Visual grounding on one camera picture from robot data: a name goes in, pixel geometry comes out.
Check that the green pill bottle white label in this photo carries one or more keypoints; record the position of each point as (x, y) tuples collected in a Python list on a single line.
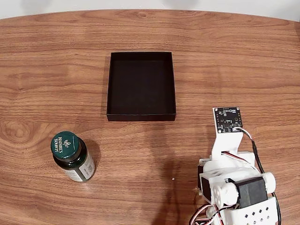
[(70, 161)]

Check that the black open cardboard box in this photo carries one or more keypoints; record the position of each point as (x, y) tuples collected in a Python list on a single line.
[(140, 86)]

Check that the black camera board white mount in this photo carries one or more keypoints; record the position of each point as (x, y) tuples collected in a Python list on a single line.
[(228, 120)]

